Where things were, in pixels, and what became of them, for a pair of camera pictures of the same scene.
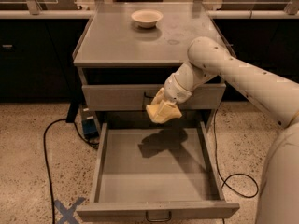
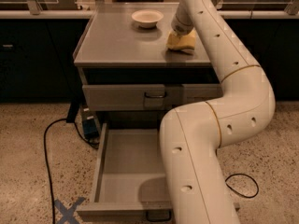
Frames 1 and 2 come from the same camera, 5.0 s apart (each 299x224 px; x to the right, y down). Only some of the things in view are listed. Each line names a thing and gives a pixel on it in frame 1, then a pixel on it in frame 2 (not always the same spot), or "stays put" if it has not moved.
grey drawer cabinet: x=126 y=51 stays put
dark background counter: x=37 y=48 stays put
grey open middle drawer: x=157 y=171 stays put
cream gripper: x=175 y=91 → x=181 y=28
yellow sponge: x=153 y=111 → x=181 y=44
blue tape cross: x=68 y=213 stays put
